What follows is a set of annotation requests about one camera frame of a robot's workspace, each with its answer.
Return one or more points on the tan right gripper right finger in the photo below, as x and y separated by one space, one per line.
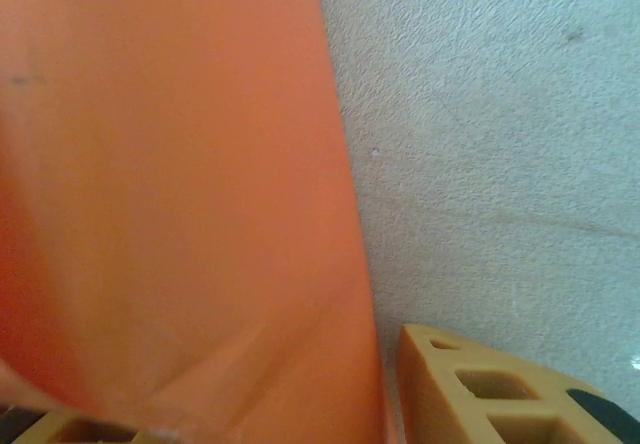
480 404

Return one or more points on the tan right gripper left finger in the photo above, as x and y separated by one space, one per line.
75 431

